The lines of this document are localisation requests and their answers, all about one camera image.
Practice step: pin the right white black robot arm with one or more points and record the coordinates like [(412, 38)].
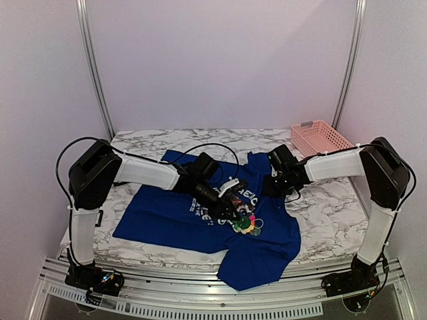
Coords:
[(381, 179)]

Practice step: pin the blue printed t-shirt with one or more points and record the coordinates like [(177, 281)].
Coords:
[(165, 218)]

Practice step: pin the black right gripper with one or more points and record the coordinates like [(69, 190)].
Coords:
[(271, 186)]

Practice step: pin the aluminium front rail frame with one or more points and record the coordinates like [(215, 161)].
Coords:
[(176, 291)]

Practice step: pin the black box with flower brooch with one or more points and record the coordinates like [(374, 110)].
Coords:
[(99, 218)]

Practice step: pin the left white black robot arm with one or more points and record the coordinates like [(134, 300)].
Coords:
[(94, 173)]

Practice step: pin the silver round brooch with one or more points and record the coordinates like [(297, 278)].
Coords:
[(256, 231)]

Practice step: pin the left aluminium corner post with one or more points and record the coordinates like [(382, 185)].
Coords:
[(84, 25)]

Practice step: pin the right aluminium corner post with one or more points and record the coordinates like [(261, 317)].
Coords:
[(355, 40)]

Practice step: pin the pink perforated plastic basket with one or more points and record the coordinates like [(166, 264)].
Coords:
[(314, 137)]

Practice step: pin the aluminium corner post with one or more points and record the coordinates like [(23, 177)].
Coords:
[(84, 25), (355, 40)]

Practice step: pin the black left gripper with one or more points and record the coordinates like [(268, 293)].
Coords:
[(225, 204)]

